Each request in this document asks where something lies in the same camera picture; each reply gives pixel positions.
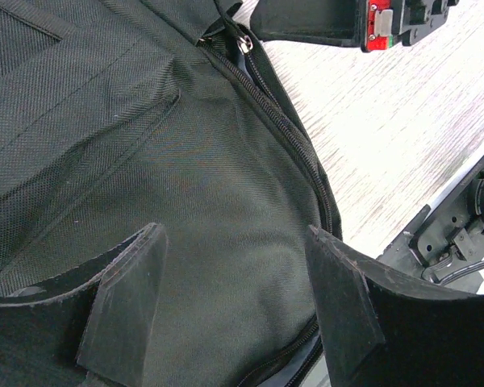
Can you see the black student backpack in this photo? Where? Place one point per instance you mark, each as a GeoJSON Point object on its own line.
{"type": "Point", "coordinates": [118, 114]}

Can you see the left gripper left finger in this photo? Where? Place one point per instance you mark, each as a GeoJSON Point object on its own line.
{"type": "Point", "coordinates": [89, 326]}

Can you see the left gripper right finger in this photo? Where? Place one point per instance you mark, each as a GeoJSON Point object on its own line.
{"type": "Point", "coordinates": [381, 327]}

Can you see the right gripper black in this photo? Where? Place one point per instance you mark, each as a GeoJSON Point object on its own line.
{"type": "Point", "coordinates": [375, 25]}

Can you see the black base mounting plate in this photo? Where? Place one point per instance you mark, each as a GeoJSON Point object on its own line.
{"type": "Point", "coordinates": [444, 242]}

